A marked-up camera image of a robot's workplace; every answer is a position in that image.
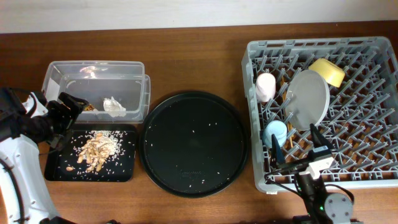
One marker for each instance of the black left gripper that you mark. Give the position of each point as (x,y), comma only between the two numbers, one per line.
(59,118)

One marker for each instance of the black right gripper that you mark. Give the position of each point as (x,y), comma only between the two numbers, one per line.
(294,165)

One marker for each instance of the blue cup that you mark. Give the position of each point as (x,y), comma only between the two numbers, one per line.
(276,128)

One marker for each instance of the white tissue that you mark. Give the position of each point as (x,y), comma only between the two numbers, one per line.
(113,107)

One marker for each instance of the grey plate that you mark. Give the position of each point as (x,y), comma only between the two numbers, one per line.
(309,99)

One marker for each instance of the pink cup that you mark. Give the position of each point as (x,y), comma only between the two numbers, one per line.
(265,87)

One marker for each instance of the yellow bowl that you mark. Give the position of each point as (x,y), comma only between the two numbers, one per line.
(332,74)

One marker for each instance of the gold snack wrapper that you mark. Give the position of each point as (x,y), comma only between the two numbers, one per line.
(90,107)

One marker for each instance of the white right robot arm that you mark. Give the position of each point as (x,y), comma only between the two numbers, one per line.
(321,206)

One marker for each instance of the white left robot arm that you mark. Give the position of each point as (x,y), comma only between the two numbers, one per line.
(23,187)

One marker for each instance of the grey dishwasher rack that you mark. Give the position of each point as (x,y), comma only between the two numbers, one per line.
(361,121)

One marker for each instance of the black rectangular tray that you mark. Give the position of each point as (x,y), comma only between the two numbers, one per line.
(55,169)

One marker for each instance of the food scraps and rice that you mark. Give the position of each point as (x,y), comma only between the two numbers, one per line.
(97,151)

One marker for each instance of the clear plastic bin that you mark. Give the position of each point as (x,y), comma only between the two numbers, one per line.
(94,81)

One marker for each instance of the round black tray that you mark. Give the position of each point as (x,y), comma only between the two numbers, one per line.
(193,144)

